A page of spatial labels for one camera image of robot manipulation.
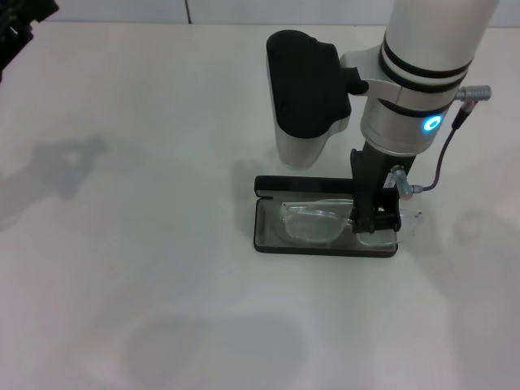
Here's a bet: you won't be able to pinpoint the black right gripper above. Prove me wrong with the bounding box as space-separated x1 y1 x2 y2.
350 139 418 236

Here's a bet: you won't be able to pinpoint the clear white glasses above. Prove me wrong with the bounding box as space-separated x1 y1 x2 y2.
278 197 424 249

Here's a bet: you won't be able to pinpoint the black glasses case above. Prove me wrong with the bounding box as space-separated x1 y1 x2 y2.
253 174 401 258

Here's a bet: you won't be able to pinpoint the grey right gripper cable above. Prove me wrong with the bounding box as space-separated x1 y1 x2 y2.
391 84 493 201

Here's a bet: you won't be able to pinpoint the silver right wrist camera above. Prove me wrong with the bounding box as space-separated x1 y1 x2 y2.
265 28 370 172

